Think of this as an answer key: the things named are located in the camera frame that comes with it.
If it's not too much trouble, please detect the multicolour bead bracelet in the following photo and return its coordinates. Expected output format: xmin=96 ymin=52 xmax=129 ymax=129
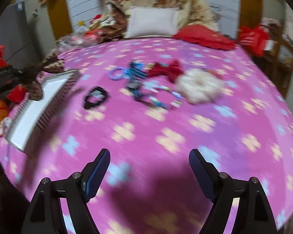
xmin=146 ymin=84 xmax=184 ymax=110

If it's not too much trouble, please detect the cream white scrunchie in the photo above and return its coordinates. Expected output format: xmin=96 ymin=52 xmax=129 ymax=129
xmin=175 ymin=69 xmax=224 ymax=105

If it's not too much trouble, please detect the red cushion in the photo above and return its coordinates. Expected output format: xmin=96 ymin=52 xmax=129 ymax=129
xmin=172 ymin=25 xmax=236 ymax=51

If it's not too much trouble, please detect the clear plastic bag pile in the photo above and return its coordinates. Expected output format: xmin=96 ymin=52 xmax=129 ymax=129
xmin=56 ymin=25 xmax=103 ymax=53

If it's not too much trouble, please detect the wooden chair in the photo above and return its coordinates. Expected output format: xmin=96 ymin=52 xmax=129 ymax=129
xmin=253 ymin=35 xmax=293 ymax=98

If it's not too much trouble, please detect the pink floral bed sheet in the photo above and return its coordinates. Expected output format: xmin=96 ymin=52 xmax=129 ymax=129
xmin=0 ymin=39 xmax=293 ymax=233

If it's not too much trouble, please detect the black scrunchie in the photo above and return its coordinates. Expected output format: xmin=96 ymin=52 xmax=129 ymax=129
xmin=83 ymin=86 xmax=109 ymax=110

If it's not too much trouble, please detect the red bow hair clip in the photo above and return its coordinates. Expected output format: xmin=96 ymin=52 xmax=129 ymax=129
xmin=147 ymin=60 xmax=184 ymax=83

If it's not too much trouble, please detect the red tote bag left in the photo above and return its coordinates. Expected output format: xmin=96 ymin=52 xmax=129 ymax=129
xmin=0 ymin=45 xmax=27 ymax=104

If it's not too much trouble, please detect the white small pillow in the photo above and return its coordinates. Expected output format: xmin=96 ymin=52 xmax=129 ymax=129
xmin=124 ymin=6 xmax=178 ymax=39

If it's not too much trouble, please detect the red gift bag right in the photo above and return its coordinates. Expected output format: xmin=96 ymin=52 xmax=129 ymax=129
xmin=238 ymin=24 xmax=269 ymax=58

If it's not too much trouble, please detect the striped white tray box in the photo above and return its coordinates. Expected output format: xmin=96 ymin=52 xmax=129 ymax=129
xmin=5 ymin=69 xmax=81 ymax=156

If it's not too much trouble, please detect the blue striped wrist watch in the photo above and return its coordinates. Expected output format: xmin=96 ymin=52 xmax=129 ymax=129
xmin=125 ymin=62 xmax=147 ymax=101

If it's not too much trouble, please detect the purple bead bracelet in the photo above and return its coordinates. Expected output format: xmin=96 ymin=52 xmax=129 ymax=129
xmin=107 ymin=67 xmax=128 ymax=81

